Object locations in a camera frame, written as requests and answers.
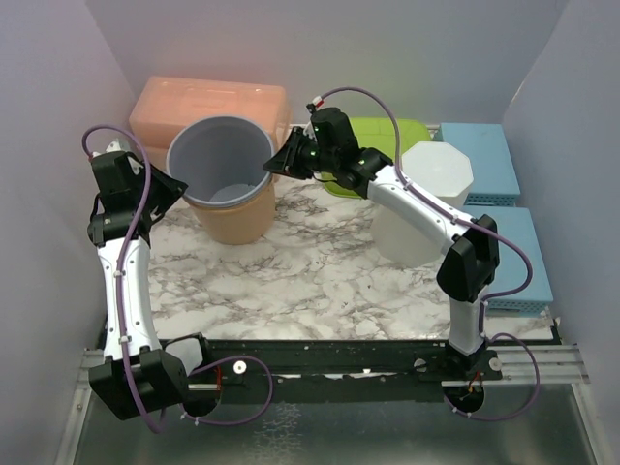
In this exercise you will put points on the blue-grey round bin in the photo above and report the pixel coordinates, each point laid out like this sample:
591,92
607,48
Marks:
221,160

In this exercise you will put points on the orange round bin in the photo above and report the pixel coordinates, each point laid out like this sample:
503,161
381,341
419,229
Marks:
240,224

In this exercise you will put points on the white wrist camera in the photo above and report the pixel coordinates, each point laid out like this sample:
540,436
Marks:
117,145
312,107

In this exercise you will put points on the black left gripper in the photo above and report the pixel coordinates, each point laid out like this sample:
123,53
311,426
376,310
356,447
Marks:
172,189

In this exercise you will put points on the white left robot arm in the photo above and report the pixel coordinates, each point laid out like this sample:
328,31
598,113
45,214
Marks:
140,373

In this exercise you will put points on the green plastic tray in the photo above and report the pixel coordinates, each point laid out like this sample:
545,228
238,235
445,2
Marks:
379,133

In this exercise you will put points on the large blue perforated basket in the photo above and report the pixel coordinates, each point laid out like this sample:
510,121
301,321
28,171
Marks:
495,182

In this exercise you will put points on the small blue perforated basket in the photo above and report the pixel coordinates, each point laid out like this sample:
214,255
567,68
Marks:
516,225

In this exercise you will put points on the orange plastic toolbox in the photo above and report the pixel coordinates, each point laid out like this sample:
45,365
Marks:
167,105

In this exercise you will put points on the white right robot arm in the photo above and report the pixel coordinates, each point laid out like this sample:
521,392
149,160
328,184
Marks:
468,245

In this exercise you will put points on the white faceted bin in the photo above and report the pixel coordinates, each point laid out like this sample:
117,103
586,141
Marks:
444,172

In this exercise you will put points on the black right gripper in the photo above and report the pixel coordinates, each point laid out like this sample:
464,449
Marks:
286,160

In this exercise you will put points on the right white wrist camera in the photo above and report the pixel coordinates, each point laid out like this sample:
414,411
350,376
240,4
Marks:
312,107

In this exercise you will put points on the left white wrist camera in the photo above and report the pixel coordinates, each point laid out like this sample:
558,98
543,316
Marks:
117,145

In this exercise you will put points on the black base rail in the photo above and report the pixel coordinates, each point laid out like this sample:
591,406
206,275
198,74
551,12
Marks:
344,371

